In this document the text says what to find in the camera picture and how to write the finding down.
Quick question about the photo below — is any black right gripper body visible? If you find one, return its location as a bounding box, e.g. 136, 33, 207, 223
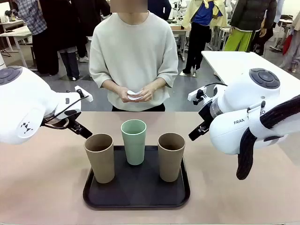
198, 101, 215, 125

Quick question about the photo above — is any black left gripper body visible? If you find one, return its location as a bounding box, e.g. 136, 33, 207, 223
63, 109, 82, 128

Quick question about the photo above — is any brown plastic cup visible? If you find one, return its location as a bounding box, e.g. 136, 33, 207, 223
157, 133, 186, 183
84, 133, 115, 184

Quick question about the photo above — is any green plastic cup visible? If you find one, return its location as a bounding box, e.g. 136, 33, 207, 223
120, 119, 148, 166

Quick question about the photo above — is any person's left forearm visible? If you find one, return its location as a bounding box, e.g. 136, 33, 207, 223
147, 77, 166, 94

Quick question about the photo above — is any person's right forearm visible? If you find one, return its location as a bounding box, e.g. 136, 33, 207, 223
101, 78, 126, 100

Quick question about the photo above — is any person's right hand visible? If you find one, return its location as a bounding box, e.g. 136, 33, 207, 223
118, 87, 136, 103

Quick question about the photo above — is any person's left hand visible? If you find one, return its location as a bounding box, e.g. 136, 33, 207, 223
138, 84, 155, 103

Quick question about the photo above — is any white rounded table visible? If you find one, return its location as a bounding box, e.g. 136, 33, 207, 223
201, 50, 300, 94

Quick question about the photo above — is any black plastic tray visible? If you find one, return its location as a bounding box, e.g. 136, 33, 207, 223
82, 145, 191, 210

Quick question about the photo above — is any person in lime trousers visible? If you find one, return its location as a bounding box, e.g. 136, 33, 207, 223
224, 0, 278, 56

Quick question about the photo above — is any wood top desk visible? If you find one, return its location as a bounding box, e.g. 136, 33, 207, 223
170, 23, 193, 59

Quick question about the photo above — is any person in long black coat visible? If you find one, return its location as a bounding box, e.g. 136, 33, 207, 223
31, 0, 80, 82

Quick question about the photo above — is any person in beige sweater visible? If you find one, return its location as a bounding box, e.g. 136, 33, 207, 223
89, 0, 179, 112

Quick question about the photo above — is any white desk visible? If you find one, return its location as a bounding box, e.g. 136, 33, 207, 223
0, 20, 35, 71

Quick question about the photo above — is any person in yellow jacket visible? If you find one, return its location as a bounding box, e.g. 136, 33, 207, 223
180, 0, 228, 77

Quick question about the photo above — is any person in black clothes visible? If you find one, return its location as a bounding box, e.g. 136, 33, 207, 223
76, 0, 112, 64

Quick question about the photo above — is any person in grey clothes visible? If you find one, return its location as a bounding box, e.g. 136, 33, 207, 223
280, 18, 300, 72

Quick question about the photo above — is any person in plaid shirt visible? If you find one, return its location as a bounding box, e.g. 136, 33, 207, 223
11, 0, 47, 36

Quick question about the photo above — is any person in dark clothes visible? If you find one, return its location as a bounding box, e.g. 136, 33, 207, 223
148, 0, 173, 22

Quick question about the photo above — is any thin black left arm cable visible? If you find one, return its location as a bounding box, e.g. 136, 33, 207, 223
44, 95, 90, 123

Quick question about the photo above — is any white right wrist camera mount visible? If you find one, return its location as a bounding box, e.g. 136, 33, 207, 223
187, 86, 208, 105

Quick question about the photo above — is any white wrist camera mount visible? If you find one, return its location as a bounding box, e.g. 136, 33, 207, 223
187, 86, 208, 105
74, 85, 94, 103

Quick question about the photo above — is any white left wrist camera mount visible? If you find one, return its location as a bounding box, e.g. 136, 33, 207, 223
74, 85, 94, 103

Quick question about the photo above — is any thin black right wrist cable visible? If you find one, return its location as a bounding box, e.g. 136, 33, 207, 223
203, 82, 227, 91

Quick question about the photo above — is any black sleeved right arm cable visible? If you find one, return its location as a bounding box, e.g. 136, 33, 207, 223
236, 95, 300, 180

